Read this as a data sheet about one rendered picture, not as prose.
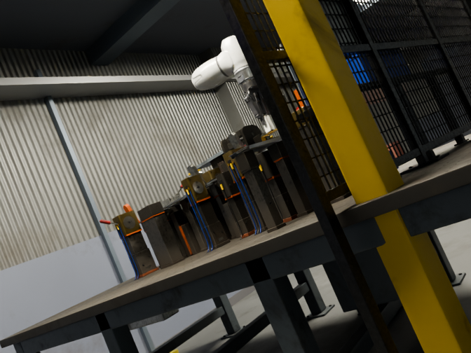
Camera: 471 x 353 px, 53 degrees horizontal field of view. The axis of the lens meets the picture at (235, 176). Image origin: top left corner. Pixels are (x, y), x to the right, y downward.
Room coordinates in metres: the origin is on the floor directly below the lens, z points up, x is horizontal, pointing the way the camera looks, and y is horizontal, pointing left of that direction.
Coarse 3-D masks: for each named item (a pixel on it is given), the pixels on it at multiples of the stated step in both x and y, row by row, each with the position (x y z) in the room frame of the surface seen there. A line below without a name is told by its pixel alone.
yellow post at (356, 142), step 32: (288, 0) 1.18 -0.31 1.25; (288, 32) 1.21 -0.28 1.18; (320, 32) 1.19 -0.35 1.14; (320, 64) 1.18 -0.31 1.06; (320, 96) 1.21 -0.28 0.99; (352, 96) 1.19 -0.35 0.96; (352, 128) 1.17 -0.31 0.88; (352, 160) 1.20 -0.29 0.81; (384, 160) 1.20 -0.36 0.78; (352, 192) 1.23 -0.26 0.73; (384, 192) 1.17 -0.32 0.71; (384, 224) 1.20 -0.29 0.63; (384, 256) 1.22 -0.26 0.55; (416, 256) 1.17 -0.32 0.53; (416, 288) 1.19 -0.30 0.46; (448, 288) 1.21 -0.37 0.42; (416, 320) 1.22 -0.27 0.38; (448, 320) 1.17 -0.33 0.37; (448, 352) 1.19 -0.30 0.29
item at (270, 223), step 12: (240, 156) 1.62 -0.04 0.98; (252, 156) 1.63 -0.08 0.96; (240, 168) 1.64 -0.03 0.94; (252, 168) 1.61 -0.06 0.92; (252, 180) 1.62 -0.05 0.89; (264, 180) 1.64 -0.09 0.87; (252, 192) 1.64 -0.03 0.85; (264, 192) 1.62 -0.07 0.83; (264, 204) 1.62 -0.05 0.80; (264, 216) 1.63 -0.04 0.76; (276, 216) 1.63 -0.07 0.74; (276, 228) 1.61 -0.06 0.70
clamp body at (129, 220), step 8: (120, 216) 2.57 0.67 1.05; (128, 216) 2.61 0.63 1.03; (136, 216) 2.64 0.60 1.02; (120, 224) 2.57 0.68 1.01; (128, 224) 2.59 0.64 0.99; (136, 224) 2.63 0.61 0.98; (120, 232) 2.59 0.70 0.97; (128, 232) 2.58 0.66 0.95; (136, 232) 2.61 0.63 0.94; (128, 240) 2.58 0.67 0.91; (136, 240) 2.61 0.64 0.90; (128, 248) 2.58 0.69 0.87; (136, 248) 2.59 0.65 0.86; (144, 248) 2.63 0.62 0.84; (128, 256) 2.60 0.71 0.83; (136, 256) 2.57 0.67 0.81; (144, 256) 2.61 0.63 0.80; (152, 256) 2.64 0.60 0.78; (136, 264) 2.59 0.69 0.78; (144, 264) 2.59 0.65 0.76; (152, 264) 2.63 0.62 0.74; (136, 272) 2.59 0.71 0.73; (144, 272) 2.58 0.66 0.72
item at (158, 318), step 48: (384, 240) 1.21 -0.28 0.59; (432, 240) 2.60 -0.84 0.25; (192, 288) 1.63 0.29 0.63; (240, 288) 1.51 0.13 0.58; (288, 288) 1.47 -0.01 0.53; (336, 288) 1.61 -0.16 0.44; (384, 288) 1.52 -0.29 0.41; (48, 336) 2.23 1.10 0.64; (192, 336) 3.26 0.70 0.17; (240, 336) 2.50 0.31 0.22; (288, 336) 1.45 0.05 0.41
